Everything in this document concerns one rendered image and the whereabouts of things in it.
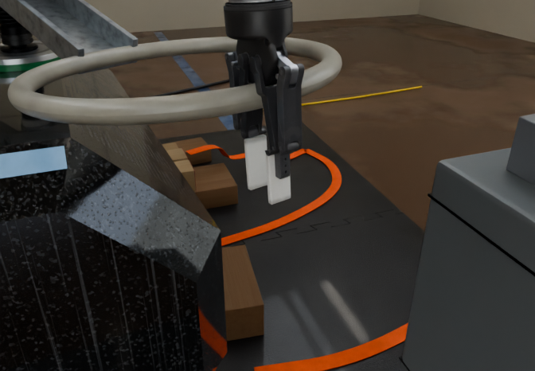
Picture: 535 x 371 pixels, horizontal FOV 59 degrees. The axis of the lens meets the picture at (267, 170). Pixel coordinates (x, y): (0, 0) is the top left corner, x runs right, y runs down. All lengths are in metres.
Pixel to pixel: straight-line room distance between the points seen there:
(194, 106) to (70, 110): 0.14
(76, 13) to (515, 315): 0.97
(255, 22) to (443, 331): 0.54
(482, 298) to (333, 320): 0.89
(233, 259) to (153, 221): 0.77
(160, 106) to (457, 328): 0.52
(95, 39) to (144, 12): 5.09
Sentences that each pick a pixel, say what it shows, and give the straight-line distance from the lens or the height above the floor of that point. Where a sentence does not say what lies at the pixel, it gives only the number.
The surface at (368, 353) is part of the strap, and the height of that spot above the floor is 0.02.
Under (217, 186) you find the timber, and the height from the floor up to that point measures 0.11.
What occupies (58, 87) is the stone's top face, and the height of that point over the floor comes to 0.80.
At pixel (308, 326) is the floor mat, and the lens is 1.52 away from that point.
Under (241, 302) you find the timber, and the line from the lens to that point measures 1.41.
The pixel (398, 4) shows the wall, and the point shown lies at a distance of 7.40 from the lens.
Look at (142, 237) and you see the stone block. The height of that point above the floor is 0.64.
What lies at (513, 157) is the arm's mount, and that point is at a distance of 0.71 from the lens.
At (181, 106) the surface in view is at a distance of 0.52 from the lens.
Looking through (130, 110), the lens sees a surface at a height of 0.92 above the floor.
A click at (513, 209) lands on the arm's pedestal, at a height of 0.80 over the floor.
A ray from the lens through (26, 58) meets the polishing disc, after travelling 1.23.
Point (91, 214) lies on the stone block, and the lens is 0.78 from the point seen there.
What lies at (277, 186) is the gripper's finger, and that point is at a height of 0.81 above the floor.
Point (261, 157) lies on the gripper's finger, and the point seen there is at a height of 0.83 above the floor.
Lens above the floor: 1.09
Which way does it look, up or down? 27 degrees down
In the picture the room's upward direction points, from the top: straight up
